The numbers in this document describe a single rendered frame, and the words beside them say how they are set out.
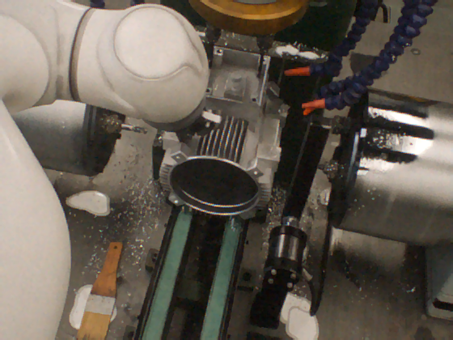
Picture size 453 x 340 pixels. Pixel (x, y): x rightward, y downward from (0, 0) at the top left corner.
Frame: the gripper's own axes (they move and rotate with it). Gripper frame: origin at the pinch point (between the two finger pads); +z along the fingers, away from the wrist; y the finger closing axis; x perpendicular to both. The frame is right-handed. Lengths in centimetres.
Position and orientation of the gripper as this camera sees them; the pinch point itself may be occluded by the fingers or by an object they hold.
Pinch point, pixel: (184, 129)
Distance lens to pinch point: 98.1
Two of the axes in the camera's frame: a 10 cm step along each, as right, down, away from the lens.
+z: 0.1, 1.4, 9.9
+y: -9.8, -2.0, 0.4
